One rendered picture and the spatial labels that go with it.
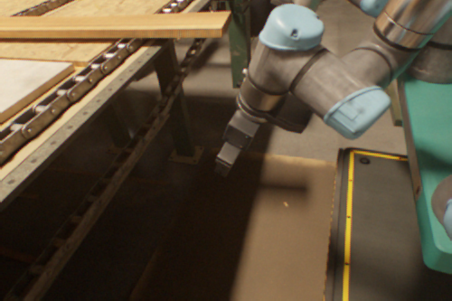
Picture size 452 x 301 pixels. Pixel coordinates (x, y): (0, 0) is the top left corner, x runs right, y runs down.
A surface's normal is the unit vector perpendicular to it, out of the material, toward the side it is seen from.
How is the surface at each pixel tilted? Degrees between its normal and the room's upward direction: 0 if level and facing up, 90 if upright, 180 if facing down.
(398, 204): 0
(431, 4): 98
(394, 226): 0
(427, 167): 0
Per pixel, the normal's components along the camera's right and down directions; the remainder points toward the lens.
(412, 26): -0.40, 0.69
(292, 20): 0.22, -0.55
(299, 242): -0.08, -0.78
